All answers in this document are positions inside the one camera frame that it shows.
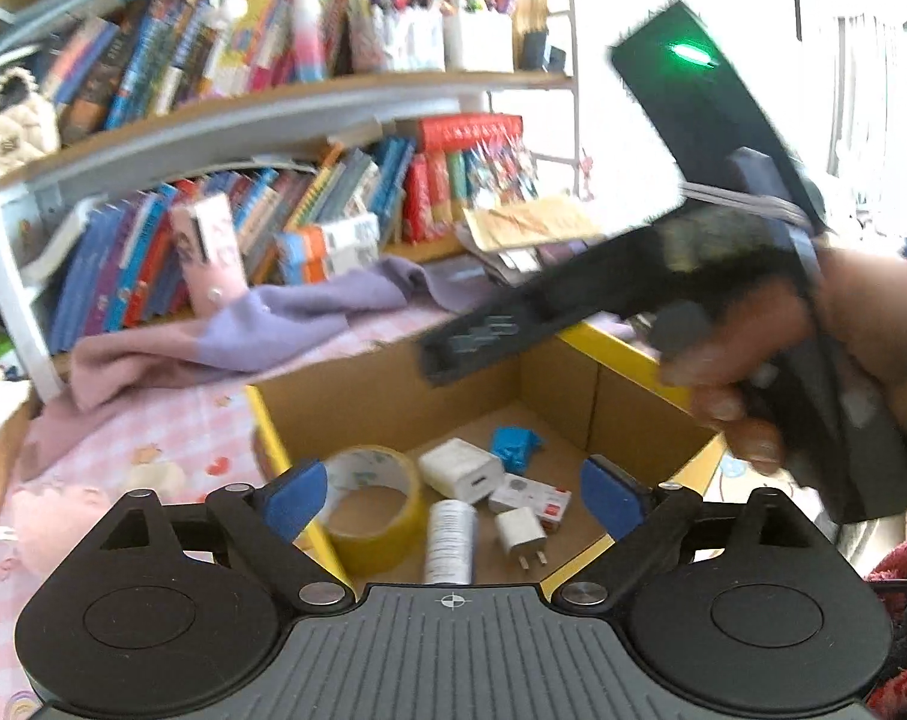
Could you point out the yellow tape roll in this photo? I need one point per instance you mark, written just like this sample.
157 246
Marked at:
393 540

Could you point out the small cylindrical bottle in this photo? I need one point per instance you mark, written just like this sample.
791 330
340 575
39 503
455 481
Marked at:
450 540

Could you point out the large white charger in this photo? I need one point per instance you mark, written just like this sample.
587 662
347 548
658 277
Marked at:
453 469

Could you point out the row of red books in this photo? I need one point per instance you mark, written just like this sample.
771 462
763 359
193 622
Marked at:
468 165

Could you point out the blue wrapper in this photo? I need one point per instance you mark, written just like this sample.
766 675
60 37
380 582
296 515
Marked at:
513 446

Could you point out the row of colourful books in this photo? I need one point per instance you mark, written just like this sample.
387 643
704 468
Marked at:
168 52
123 270

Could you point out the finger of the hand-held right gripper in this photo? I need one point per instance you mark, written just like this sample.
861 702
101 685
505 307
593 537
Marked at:
483 337

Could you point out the pink checked tablecloth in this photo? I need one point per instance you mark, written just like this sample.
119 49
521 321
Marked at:
183 427

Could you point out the pink and purple scarf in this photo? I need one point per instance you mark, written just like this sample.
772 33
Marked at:
288 315

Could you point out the white and wood bookshelf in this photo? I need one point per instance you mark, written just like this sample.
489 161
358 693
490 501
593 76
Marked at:
221 112

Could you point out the white box with red label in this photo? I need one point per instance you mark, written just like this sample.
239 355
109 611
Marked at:
521 499

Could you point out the orange and white carton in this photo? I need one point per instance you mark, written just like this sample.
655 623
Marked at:
326 247

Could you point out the small white plug charger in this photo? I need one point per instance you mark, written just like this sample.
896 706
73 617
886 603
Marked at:
519 532

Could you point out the shallow cardboard tray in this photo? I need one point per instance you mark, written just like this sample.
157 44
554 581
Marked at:
3 457

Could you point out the fleece garment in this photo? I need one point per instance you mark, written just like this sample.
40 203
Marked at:
903 615

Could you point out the person's right hand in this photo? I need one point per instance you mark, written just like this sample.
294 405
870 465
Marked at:
888 330

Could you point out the pink fluffy plush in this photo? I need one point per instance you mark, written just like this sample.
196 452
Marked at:
48 525

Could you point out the brown paper envelope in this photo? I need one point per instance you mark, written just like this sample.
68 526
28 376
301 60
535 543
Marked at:
528 221

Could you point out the pink pencil case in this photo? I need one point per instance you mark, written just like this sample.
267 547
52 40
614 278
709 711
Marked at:
213 270

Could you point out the cardboard box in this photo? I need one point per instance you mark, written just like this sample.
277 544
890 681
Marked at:
393 405

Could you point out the white pen holder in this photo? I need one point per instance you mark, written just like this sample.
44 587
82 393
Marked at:
414 41
477 41

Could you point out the small black box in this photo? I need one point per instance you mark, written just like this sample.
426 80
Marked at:
542 51

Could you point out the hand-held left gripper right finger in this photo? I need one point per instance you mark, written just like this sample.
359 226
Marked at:
611 495

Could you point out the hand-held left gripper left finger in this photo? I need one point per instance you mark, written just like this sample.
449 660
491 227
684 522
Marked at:
296 495

